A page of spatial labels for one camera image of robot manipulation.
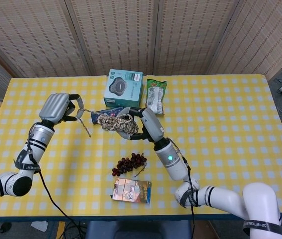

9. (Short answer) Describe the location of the braided beige rope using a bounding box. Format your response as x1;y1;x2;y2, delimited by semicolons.
77;107;140;138

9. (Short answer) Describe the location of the orange snack box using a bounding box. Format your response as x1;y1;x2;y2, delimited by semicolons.
110;177;153;204

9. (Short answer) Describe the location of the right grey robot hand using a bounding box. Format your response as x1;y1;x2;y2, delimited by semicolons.
117;106;166;143

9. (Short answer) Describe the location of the dark blue rectangular box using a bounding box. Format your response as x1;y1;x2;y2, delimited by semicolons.
90;106;125;126

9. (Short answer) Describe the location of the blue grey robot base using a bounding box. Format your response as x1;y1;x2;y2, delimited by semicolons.
85;220;193;239

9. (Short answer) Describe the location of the yellow checked tablecloth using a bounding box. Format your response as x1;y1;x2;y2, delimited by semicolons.
0;73;282;218

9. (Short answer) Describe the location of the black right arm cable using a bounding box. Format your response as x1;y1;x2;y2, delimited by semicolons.
170;138;196;239

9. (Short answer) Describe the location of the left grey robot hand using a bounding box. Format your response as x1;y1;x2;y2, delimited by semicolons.
38;93;84;124

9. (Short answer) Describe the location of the bamboo folding screen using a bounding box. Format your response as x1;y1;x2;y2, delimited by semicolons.
0;0;282;99

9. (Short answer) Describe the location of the green snack bag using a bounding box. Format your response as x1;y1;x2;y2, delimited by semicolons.
144;78;168;116

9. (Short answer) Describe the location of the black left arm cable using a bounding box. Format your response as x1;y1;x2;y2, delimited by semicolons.
27;139;87;239

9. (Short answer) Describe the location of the teal speaker box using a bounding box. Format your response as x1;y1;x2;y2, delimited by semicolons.
103;69;143;110

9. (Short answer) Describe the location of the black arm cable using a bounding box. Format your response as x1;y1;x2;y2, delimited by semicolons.
27;139;87;239
170;138;196;239

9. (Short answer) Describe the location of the white paper scrap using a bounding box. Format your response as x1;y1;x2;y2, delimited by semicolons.
30;221;49;232

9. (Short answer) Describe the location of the bunch of dark red grapes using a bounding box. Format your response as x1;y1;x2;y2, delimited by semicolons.
112;153;148;178

